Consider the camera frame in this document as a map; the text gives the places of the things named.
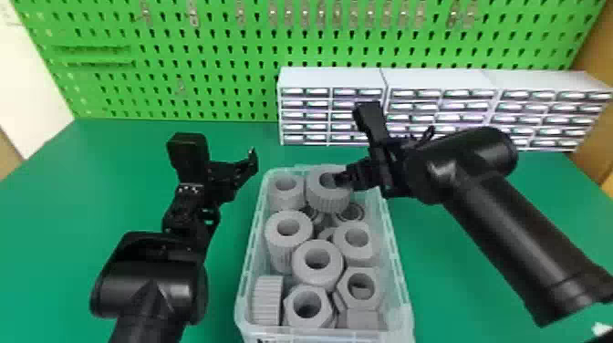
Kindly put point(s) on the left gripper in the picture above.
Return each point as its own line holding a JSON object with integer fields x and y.
{"x": 221, "y": 182}

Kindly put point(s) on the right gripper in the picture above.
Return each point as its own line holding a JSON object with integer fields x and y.
{"x": 368, "y": 175}

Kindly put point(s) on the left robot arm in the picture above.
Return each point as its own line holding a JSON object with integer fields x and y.
{"x": 148, "y": 282}

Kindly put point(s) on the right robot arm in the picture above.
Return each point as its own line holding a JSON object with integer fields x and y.
{"x": 488, "y": 210}

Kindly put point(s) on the clear bin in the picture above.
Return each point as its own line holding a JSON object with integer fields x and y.
{"x": 397, "y": 268}

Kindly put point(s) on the white drawer cabinet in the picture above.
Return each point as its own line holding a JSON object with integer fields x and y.
{"x": 450, "y": 103}
{"x": 555, "y": 115}
{"x": 311, "y": 108}

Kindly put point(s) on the grey nut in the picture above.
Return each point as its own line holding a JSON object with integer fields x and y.
{"x": 361, "y": 287}
{"x": 307, "y": 306}

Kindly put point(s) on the white panel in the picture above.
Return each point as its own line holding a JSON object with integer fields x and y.
{"x": 24, "y": 81}

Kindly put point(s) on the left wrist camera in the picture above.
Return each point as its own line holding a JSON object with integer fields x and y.
{"x": 187, "y": 153}

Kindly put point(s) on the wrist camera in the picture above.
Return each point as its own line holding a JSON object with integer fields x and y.
{"x": 187, "y": 153}
{"x": 371, "y": 122}

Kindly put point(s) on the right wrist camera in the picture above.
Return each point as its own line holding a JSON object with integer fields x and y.
{"x": 371, "y": 122}

